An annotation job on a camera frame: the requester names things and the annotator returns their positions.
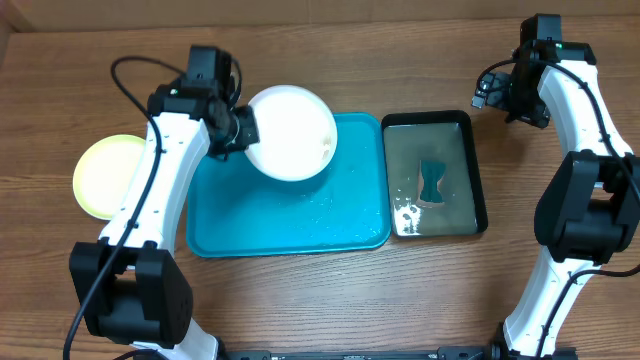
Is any white plate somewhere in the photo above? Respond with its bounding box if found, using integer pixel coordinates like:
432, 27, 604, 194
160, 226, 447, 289
245, 85, 338, 182

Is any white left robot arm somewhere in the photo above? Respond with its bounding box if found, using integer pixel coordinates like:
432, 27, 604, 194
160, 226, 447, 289
62, 45, 258, 359

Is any teal plastic tray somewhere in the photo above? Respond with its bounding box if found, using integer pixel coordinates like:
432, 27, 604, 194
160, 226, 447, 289
186, 113, 391, 258

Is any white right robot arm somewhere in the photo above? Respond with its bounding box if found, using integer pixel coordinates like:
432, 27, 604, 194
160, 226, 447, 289
478, 14, 639, 359

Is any black water tray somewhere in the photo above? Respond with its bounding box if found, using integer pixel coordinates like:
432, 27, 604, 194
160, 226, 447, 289
381, 110, 488, 238

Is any yellow plate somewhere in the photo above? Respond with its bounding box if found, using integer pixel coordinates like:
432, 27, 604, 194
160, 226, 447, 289
72, 134, 145, 220

